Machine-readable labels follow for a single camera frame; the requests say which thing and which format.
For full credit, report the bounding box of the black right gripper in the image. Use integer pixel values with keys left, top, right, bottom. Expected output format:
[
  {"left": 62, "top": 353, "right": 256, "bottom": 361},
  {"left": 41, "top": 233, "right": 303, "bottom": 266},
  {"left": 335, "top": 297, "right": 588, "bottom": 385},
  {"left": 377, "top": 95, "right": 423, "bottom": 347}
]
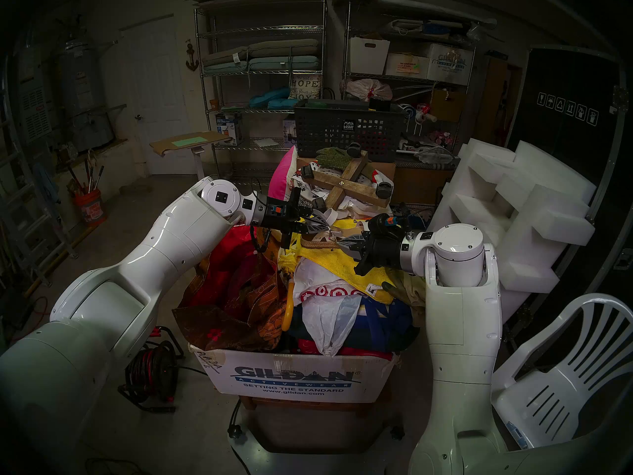
[{"left": 340, "top": 229, "right": 410, "bottom": 277}]

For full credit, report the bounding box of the yellow towel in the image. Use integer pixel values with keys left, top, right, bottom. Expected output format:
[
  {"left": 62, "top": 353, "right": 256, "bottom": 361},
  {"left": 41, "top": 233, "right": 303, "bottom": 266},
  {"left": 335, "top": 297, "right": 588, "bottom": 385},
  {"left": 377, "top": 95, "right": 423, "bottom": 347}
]
[{"left": 279, "top": 219, "right": 426, "bottom": 304}]

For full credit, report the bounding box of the white storage bin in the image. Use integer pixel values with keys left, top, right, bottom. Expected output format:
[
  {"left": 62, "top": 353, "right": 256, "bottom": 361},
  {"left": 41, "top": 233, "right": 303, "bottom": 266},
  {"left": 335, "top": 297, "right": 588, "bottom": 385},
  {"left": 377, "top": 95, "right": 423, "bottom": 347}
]
[{"left": 349, "top": 36, "right": 391, "bottom": 75}]

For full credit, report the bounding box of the aluminium ladder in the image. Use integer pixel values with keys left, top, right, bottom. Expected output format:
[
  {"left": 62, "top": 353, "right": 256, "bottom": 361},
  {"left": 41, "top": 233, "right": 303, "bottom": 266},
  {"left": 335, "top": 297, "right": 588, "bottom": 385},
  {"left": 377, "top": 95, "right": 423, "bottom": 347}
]
[{"left": 0, "top": 58, "right": 79, "bottom": 287}]

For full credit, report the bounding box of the white box orange label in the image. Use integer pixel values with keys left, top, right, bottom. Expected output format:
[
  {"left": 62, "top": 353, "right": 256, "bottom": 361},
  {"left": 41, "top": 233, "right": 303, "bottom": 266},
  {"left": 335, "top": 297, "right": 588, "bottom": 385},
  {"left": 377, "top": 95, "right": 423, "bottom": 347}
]
[{"left": 385, "top": 52, "right": 430, "bottom": 80}]

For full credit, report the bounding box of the red fabric bag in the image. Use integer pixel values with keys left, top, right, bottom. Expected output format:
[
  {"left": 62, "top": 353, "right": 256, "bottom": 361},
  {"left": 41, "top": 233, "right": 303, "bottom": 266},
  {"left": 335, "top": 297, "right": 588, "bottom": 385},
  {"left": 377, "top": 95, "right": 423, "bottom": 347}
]
[{"left": 297, "top": 338, "right": 396, "bottom": 362}]

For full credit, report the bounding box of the olive seat cushion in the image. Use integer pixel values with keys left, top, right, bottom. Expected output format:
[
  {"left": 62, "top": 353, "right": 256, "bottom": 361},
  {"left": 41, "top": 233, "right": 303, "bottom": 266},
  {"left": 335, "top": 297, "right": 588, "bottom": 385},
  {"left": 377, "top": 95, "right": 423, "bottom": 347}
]
[{"left": 202, "top": 39, "right": 321, "bottom": 67}]

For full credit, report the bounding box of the brown wooden chest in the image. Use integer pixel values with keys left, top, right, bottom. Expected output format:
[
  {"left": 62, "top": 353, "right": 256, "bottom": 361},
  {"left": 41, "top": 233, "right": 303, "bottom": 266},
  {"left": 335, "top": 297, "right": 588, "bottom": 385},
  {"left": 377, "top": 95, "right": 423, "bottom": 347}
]
[{"left": 393, "top": 162, "right": 458, "bottom": 206}]

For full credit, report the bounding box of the brown cardboard box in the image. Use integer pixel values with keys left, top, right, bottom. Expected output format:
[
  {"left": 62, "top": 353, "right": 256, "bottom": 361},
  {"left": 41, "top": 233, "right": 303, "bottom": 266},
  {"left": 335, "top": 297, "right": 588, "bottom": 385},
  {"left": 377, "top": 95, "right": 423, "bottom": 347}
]
[{"left": 429, "top": 88, "right": 468, "bottom": 123}]

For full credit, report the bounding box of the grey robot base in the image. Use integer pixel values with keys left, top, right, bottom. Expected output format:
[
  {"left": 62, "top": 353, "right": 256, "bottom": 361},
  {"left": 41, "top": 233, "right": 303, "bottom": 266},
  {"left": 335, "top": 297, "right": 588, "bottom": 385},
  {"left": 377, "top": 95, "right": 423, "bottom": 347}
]
[{"left": 226, "top": 402, "right": 406, "bottom": 475}]

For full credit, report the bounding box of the white pink plastic bag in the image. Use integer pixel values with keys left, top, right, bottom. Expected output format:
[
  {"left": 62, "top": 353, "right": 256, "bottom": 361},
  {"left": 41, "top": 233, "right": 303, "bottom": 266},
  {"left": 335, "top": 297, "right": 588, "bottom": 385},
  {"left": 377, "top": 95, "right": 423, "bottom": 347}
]
[{"left": 346, "top": 78, "right": 394, "bottom": 102}]

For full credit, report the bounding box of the turquoise pillow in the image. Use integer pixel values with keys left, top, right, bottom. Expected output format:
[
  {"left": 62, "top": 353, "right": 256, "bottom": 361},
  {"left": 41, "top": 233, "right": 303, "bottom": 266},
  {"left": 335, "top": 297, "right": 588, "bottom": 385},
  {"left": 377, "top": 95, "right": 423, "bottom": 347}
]
[{"left": 249, "top": 87, "right": 292, "bottom": 109}]

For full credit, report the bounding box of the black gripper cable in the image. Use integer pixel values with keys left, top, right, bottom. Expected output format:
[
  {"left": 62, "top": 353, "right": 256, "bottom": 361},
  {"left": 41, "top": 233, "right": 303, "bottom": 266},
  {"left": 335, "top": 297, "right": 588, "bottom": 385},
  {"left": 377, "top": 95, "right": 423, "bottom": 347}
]
[
  {"left": 396, "top": 202, "right": 431, "bottom": 232},
  {"left": 250, "top": 222, "right": 272, "bottom": 254}
]

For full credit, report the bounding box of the brown wooden stand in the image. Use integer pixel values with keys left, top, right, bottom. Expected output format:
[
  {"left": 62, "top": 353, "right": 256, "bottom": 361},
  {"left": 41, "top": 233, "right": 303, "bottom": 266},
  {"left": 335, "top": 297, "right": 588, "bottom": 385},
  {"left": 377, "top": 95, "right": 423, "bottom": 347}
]
[{"left": 240, "top": 380, "right": 394, "bottom": 418}]

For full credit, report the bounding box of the black mesh basket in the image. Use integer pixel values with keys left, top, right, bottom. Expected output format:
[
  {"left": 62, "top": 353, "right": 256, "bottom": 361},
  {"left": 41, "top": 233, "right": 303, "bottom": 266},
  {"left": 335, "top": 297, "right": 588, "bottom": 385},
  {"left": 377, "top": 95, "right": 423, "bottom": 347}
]
[{"left": 294, "top": 100, "right": 406, "bottom": 163}]

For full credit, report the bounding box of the grey clothes iron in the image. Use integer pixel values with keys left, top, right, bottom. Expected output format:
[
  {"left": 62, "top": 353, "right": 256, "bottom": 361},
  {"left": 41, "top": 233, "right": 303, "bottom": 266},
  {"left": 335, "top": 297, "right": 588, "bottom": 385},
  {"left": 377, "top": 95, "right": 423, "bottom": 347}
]
[{"left": 413, "top": 145, "right": 455, "bottom": 165}]

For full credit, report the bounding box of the black flight case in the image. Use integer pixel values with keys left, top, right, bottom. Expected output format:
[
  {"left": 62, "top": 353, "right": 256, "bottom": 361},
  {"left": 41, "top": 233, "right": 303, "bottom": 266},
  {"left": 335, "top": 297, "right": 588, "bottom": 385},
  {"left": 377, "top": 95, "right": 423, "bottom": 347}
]
[{"left": 504, "top": 45, "right": 633, "bottom": 341}]

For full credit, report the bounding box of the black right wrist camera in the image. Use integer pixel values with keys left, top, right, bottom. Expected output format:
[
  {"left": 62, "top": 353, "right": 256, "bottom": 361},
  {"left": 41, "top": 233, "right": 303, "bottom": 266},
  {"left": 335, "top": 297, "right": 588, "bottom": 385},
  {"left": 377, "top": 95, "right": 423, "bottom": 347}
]
[{"left": 368, "top": 213, "right": 400, "bottom": 232}]

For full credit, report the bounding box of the pale teal seat cushion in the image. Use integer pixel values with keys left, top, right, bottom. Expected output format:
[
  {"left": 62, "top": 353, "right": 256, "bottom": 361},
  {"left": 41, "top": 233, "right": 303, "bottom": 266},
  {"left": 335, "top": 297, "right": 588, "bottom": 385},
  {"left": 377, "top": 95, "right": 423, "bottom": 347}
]
[{"left": 204, "top": 56, "right": 322, "bottom": 75}]

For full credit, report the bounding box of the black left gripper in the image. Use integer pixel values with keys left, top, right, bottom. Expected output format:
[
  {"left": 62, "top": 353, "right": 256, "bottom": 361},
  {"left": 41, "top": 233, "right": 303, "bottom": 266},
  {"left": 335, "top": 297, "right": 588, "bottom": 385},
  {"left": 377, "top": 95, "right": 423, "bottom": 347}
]
[{"left": 261, "top": 187, "right": 331, "bottom": 249}]

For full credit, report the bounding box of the large Gildan cardboard box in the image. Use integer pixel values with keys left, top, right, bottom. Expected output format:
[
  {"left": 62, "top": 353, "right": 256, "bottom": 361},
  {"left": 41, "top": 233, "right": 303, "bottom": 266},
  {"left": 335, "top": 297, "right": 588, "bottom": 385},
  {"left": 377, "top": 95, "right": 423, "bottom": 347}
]
[{"left": 190, "top": 345, "right": 399, "bottom": 404}]

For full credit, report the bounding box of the red extension cord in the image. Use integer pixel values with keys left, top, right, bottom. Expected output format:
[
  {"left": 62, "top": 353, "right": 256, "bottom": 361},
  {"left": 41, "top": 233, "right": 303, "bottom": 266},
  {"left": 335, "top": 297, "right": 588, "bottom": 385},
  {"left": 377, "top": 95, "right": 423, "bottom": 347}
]
[{"left": 10, "top": 295, "right": 50, "bottom": 343}]

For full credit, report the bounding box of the HOPE sign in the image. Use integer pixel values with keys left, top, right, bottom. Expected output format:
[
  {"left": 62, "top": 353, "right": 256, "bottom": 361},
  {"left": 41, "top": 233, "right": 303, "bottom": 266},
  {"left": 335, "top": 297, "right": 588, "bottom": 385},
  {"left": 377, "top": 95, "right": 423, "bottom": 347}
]
[{"left": 289, "top": 73, "right": 323, "bottom": 101}]

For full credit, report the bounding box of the red black cable reel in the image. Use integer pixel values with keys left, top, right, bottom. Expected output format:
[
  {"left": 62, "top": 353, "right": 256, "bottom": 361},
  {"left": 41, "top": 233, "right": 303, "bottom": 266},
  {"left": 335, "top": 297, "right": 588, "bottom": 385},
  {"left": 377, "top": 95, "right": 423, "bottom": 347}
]
[{"left": 118, "top": 326, "right": 184, "bottom": 414}]

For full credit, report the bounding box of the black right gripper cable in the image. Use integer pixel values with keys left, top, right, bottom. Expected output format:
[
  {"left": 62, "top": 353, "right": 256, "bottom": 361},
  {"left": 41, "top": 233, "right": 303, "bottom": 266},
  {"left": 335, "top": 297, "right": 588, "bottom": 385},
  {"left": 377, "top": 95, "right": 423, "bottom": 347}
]
[{"left": 396, "top": 202, "right": 431, "bottom": 232}]

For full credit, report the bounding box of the grey water heater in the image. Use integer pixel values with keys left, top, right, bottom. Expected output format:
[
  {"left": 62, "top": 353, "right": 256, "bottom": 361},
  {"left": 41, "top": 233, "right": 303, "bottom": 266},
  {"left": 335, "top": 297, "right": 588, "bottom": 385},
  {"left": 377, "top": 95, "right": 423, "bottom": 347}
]
[{"left": 57, "top": 39, "right": 115, "bottom": 153}]

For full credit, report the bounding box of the green knit glove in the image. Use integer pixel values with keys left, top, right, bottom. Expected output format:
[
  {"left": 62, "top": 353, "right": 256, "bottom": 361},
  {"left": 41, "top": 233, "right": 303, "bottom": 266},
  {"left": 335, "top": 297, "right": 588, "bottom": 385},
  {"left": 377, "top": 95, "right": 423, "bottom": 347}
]
[{"left": 316, "top": 146, "right": 376, "bottom": 179}]

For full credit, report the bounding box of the beige green garden glove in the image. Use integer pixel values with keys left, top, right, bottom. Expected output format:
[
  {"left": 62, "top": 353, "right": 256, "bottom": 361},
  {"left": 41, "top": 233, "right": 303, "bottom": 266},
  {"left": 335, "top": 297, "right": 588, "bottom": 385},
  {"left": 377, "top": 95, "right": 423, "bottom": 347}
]
[{"left": 382, "top": 269, "right": 427, "bottom": 326}]

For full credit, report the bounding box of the chrome wire shelf rack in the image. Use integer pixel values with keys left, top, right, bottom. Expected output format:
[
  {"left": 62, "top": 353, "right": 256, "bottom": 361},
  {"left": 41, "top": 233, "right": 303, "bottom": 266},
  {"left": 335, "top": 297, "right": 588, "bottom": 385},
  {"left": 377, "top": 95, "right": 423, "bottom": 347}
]
[
  {"left": 342, "top": 0, "right": 478, "bottom": 148},
  {"left": 194, "top": 0, "right": 329, "bottom": 185}
]

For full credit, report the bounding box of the orange bucket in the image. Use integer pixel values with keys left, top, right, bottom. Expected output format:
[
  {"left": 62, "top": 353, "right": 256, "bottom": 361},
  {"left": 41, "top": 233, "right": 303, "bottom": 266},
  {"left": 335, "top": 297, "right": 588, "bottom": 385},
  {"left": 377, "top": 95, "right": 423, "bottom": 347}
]
[{"left": 72, "top": 189, "right": 107, "bottom": 227}]

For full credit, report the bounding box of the white plastic chair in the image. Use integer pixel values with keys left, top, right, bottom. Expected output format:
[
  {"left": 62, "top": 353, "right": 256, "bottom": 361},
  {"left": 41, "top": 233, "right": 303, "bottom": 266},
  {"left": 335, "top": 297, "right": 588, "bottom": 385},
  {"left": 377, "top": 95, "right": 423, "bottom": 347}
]
[{"left": 491, "top": 293, "right": 633, "bottom": 452}]

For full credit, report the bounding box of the wooden cross caster dolly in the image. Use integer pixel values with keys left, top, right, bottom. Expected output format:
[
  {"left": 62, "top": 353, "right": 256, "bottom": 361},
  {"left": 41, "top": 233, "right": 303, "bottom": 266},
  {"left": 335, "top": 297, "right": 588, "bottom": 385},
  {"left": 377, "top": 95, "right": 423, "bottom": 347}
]
[{"left": 300, "top": 142, "right": 395, "bottom": 216}]

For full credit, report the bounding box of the small Gildan cardboard box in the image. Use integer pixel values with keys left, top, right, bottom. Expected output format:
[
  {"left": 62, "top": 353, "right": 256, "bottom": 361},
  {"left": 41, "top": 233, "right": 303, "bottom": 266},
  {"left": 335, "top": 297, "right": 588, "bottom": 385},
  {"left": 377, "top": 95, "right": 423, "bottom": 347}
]
[{"left": 426, "top": 43, "right": 475, "bottom": 86}]

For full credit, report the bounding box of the blue white product box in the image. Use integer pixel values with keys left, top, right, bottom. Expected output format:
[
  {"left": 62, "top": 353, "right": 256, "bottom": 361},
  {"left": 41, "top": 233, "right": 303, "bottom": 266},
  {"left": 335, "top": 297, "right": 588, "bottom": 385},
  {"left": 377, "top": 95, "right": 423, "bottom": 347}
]
[{"left": 215, "top": 113, "right": 244, "bottom": 146}]

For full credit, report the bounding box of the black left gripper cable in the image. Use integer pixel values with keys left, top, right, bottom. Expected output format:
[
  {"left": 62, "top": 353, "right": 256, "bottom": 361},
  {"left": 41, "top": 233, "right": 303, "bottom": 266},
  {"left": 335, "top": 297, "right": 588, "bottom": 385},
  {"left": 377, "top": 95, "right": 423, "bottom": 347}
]
[{"left": 250, "top": 222, "right": 272, "bottom": 254}]

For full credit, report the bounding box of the white strap wedge sandal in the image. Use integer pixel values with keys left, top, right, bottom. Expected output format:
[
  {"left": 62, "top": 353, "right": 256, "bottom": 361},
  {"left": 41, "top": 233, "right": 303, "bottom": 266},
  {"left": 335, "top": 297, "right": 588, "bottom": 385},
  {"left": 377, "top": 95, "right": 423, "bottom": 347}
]
[{"left": 299, "top": 207, "right": 369, "bottom": 252}]

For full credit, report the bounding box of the blue fabric bag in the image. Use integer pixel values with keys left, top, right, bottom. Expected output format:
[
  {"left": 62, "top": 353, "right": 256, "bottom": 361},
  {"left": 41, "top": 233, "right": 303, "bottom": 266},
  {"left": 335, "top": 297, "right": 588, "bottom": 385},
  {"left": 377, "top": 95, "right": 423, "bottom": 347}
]
[{"left": 292, "top": 296, "right": 421, "bottom": 353}]

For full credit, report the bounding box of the white foam packing frame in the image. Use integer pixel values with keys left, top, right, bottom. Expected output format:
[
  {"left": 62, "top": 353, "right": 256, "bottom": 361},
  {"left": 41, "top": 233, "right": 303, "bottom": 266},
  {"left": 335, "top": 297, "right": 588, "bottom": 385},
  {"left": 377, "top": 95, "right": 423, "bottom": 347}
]
[{"left": 428, "top": 138, "right": 598, "bottom": 316}]

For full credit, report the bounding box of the grey furnace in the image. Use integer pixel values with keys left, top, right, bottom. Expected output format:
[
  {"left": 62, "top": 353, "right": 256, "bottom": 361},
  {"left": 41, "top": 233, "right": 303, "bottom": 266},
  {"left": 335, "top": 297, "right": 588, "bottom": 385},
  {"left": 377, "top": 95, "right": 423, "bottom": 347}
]
[{"left": 17, "top": 73, "right": 55, "bottom": 143}]

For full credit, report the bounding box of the white red plastic bag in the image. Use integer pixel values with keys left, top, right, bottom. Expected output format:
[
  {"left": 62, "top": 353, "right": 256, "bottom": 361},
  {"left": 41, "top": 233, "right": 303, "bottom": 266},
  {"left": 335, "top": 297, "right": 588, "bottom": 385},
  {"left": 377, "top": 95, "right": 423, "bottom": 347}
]
[{"left": 292, "top": 259, "right": 366, "bottom": 357}]

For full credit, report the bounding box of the red orange tote bag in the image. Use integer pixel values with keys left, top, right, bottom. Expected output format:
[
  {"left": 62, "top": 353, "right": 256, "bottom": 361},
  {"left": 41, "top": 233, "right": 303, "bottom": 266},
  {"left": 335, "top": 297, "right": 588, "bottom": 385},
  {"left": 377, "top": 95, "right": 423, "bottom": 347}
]
[{"left": 172, "top": 224, "right": 290, "bottom": 352}]

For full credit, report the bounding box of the white panel door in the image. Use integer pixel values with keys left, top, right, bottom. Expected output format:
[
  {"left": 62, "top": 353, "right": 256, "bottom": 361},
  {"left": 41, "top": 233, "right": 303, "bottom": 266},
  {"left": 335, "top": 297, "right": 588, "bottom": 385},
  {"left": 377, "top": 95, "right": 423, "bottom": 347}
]
[{"left": 120, "top": 15, "right": 198, "bottom": 177}]

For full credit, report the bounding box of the pink pillow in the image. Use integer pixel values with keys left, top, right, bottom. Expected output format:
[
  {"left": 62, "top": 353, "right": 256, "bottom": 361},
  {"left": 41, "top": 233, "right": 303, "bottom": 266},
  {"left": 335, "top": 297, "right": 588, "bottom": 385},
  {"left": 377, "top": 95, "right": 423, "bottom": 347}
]
[{"left": 267, "top": 146, "right": 298, "bottom": 202}]

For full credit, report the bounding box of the brown wooden cabinet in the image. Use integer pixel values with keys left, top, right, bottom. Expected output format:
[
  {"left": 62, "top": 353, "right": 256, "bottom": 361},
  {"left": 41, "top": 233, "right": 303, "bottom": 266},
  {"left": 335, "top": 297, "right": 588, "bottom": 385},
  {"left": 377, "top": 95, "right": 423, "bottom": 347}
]
[{"left": 475, "top": 56, "right": 522, "bottom": 145}]

